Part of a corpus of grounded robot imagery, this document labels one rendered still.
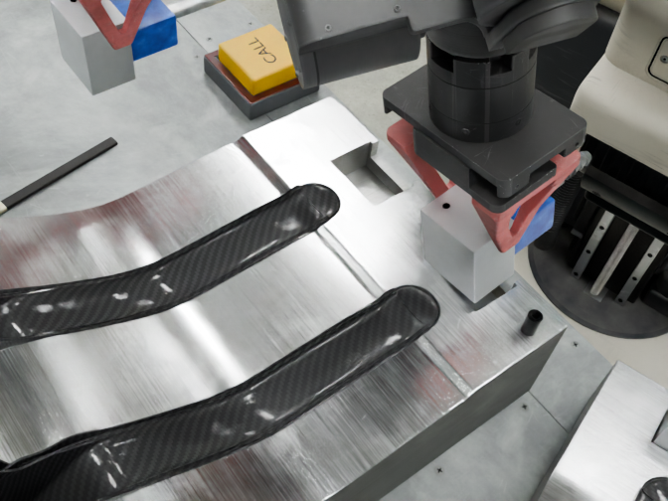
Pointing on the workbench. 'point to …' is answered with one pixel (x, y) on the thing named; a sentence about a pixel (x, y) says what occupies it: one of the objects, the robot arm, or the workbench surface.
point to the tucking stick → (57, 174)
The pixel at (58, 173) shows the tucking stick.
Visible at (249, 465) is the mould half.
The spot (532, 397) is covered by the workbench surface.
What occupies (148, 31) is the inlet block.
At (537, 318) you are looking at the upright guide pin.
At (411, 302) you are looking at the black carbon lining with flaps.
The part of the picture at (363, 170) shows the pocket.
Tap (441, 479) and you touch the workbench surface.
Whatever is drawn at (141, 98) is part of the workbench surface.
